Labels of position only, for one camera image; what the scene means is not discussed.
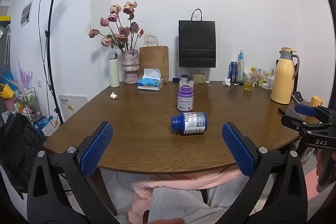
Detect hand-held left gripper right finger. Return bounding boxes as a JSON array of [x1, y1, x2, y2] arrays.
[[222, 122, 308, 224]]

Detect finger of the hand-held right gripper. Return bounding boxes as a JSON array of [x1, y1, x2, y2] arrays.
[[281, 114, 332, 134], [294, 104, 336, 125]]

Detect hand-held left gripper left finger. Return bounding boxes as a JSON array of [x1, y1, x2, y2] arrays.
[[27, 121, 118, 224]]

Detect blue pill bottle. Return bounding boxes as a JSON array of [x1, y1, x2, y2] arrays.
[[171, 112, 208, 135]]

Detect yellow cup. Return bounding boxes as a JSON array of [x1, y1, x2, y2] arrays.
[[311, 95, 324, 108]]

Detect person's right hand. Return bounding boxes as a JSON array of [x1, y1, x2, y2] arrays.
[[316, 149, 327, 181]]

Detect black smartphone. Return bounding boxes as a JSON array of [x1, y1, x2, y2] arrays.
[[278, 106, 298, 115]]

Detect yellow thermos jug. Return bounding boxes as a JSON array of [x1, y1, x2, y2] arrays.
[[270, 47, 300, 104]]

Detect white power adapter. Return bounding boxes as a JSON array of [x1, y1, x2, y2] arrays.
[[262, 77, 275, 90]]

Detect white board with print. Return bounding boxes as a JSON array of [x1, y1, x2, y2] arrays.
[[57, 94, 88, 122]]

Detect blue and white box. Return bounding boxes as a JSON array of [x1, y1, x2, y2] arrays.
[[32, 115, 59, 136]]

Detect colourful snack packets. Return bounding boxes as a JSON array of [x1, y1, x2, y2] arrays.
[[250, 67, 271, 86]]

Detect glass of yellow drink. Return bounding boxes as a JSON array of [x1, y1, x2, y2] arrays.
[[243, 72, 253, 91]]

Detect pink garment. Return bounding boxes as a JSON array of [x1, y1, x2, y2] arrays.
[[127, 168, 243, 224]]

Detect purple pill bottle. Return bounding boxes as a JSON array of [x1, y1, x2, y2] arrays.
[[177, 84, 195, 113]]

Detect clear spray bottle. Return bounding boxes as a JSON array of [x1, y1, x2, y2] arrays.
[[237, 50, 245, 82]]

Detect grey trousers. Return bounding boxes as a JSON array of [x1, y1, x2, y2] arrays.
[[108, 172, 271, 224]]

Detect black jacket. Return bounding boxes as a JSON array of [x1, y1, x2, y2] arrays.
[[0, 112, 50, 199]]

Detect white thermos bottle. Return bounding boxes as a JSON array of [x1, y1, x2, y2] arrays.
[[109, 51, 121, 88]]

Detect blue drink can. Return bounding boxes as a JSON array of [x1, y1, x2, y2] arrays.
[[229, 61, 238, 82]]

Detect clear jar of oats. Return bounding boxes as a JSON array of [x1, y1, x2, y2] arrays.
[[192, 68, 210, 84]]

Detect blue tissue box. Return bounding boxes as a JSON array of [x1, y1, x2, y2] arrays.
[[137, 68, 164, 92]]

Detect pink ceramic vase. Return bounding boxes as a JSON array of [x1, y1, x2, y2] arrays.
[[121, 49, 139, 84]]

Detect purple coral decoration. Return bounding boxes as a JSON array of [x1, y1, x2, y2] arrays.
[[18, 62, 33, 90]]

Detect brown paper bag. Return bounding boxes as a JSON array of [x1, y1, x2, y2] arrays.
[[139, 35, 169, 78]]

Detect black paper bag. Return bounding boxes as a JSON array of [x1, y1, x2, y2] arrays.
[[178, 9, 217, 68]]

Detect dried pink roses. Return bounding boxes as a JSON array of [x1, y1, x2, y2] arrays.
[[88, 1, 145, 51]]

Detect wire storage rack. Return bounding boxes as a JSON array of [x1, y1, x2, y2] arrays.
[[14, 87, 42, 122]]

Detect framed wall picture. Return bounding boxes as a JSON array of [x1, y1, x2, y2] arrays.
[[20, 0, 34, 28]]

